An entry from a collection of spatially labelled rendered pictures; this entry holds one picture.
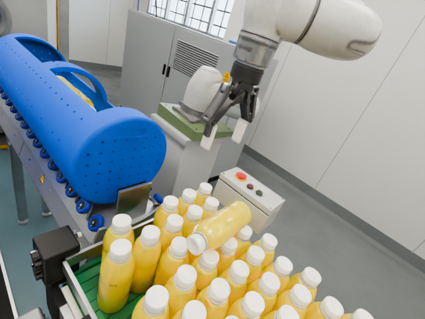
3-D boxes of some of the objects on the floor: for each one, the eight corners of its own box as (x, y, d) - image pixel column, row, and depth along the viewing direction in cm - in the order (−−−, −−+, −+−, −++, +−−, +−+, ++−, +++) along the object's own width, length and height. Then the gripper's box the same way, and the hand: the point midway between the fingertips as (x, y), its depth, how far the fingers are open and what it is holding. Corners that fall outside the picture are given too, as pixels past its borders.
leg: (27, 217, 161) (18, 139, 133) (30, 222, 159) (21, 143, 130) (16, 220, 157) (5, 140, 128) (19, 225, 154) (8, 145, 126)
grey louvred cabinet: (145, 109, 410) (160, 18, 343) (231, 175, 298) (279, 61, 232) (116, 109, 370) (126, 7, 304) (202, 185, 259) (249, 50, 193)
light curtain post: (66, 171, 213) (65, -63, 135) (68, 175, 210) (69, -63, 132) (58, 172, 208) (53, -69, 130) (61, 176, 205) (57, -69, 127)
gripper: (262, 65, 64) (236, 133, 74) (202, 50, 45) (178, 143, 55) (285, 74, 60) (255, 145, 70) (230, 61, 42) (199, 160, 52)
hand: (222, 140), depth 62 cm, fingers open, 13 cm apart
